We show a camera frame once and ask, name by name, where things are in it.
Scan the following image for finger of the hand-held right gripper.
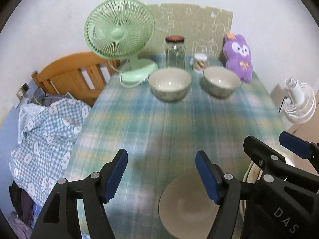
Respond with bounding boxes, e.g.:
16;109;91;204
279;131;319;158
244;136;287;177

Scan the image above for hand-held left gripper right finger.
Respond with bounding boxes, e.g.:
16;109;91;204
196;151;250;239

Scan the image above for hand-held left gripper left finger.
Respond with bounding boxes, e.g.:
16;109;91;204
30;149;129;239

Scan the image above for large yellow floral plate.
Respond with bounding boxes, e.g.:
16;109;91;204
239;152;297;221

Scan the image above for cream floral bowl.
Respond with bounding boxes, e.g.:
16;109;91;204
148;68;192;102
159;168;225;239
204;66;241;99

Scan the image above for white clip fan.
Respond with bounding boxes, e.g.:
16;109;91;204
279;77;316;124

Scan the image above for plaid tablecloth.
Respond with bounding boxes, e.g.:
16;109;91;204
63;53;291;239

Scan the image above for blue checked printed blanket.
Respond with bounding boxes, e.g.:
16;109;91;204
9;97;92;205

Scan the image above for dark cloth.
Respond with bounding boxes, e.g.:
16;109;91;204
9;182;34;227

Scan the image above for purple plush toy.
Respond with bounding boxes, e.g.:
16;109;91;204
223;33;254;83

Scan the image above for grey plaid cloth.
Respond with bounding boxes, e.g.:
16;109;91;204
31;89;66;106

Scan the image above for cotton swab container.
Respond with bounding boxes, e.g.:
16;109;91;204
193;53;208;74

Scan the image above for wooden bed headboard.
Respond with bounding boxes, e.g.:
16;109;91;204
32;51;121;106

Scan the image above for glass jar with red lid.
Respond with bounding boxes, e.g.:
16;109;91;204
165;35;186;69

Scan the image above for green desk fan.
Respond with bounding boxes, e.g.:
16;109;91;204
84;0;159;88

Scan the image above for wall socket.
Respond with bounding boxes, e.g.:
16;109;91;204
16;82;30;100

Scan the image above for green patterned wall board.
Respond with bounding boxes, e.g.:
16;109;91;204
145;3;234;60

